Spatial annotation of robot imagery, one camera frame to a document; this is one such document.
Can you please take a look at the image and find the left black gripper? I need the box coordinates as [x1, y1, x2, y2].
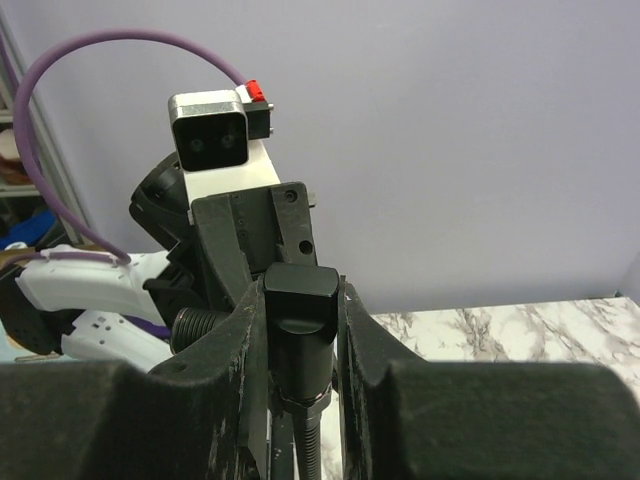
[192, 182, 317, 312]

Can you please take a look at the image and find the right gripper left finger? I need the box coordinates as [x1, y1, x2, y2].
[1, 282, 267, 479]

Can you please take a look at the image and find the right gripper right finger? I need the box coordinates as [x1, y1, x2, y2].
[337, 282, 639, 479]

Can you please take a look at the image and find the black T-shaped fitting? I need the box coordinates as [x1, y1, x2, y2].
[154, 263, 341, 412]

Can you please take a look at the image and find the black metal shower hose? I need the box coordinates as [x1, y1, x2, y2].
[269, 389, 326, 480]

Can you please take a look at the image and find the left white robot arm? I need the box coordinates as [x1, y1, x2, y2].
[1, 154, 317, 370]

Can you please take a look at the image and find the blue doritos chip bag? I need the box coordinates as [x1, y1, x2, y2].
[0, 210, 56, 250]

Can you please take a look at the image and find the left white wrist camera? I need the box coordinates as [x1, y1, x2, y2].
[168, 80, 281, 209]

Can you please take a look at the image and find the aluminium frame post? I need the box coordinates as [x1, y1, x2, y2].
[1, 12, 87, 224]

